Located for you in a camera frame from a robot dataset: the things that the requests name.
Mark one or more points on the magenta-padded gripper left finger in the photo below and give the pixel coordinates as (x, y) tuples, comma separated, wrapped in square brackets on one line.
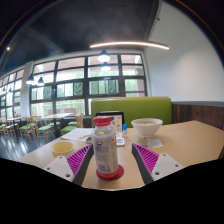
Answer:
[(63, 165)]

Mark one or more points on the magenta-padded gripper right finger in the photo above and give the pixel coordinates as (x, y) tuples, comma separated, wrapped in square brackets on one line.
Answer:
[(156, 164)]

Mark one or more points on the yellow cup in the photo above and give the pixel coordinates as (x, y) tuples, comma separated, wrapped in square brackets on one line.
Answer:
[(62, 148)]

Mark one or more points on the white paper napkin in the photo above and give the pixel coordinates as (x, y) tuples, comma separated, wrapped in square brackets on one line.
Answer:
[(154, 143)]

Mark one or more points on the white paper sheets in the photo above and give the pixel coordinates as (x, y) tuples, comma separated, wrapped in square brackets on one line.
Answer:
[(77, 134)]

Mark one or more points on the white bowl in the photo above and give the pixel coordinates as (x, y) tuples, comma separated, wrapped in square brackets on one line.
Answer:
[(146, 127)]

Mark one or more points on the flat round red coaster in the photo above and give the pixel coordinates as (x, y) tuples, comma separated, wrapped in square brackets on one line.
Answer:
[(118, 172)]

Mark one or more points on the red-capped drink bottle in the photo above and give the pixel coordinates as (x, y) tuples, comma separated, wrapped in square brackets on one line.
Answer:
[(104, 146)]

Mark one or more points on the small blue-capped bottle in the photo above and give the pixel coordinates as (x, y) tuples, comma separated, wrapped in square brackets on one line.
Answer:
[(124, 130)]

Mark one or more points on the wooden chairs with green seats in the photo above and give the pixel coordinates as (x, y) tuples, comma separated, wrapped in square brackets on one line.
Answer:
[(33, 128)]

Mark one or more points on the wooden dining table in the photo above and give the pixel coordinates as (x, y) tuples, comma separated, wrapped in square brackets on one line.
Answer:
[(55, 116)]

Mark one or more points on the open laptop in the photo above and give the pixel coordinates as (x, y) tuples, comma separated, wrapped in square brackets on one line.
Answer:
[(117, 121)]

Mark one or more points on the green upholstered bench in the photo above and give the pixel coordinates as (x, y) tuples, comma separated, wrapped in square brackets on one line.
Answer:
[(133, 108)]

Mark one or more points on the hanging pendant lamps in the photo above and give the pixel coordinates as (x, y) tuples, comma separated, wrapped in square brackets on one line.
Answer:
[(103, 57)]

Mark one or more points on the long curved ceiling light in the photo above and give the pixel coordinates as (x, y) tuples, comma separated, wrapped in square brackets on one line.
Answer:
[(130, 44)]

